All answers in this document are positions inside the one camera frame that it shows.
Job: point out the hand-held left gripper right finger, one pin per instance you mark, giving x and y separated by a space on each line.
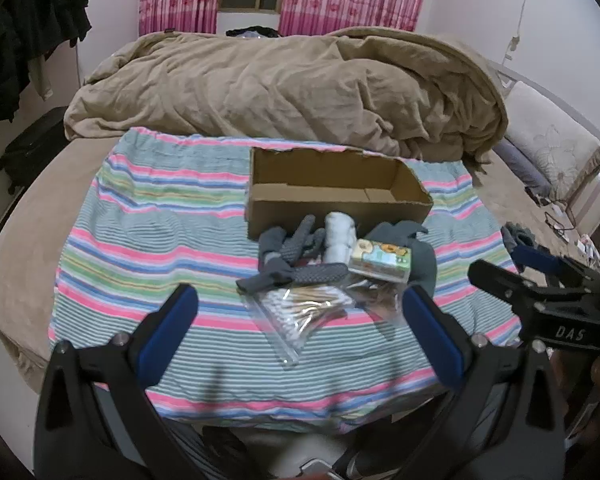
430 330

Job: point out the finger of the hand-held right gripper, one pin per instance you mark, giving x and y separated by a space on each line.
495 280
535 258

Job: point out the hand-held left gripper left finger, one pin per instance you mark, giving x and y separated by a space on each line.
172 327

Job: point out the clear plastic snack bag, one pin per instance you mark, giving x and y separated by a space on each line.
377 300

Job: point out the dark grey cloth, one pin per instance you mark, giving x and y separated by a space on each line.
422 260

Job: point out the cartoon print tissue pack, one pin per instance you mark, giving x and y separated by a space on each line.
380 260

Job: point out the cotton swab bag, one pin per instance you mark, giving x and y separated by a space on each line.
295 315

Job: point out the white cloth roll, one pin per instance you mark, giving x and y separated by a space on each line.
339 237

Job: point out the grey patterned socks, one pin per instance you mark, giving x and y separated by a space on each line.
290 255

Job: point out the cardboard box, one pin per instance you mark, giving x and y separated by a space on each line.
330 207

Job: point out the striped cloth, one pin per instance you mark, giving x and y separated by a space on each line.
155 240

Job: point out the grey pillow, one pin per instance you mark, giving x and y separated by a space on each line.
522 167

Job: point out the white flower print pillow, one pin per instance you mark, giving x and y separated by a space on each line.
550 135

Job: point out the beige bed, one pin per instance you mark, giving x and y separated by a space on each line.
35 240

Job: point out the grey bed headboard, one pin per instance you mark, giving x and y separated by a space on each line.
555 92

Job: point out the black suitcase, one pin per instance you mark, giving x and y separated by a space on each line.
32 150

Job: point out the beige blanket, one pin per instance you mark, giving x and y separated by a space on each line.
280 85

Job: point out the dark bag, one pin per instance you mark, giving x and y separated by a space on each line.
252 31

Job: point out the hanging dark clothes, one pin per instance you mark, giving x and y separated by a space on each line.
25 25

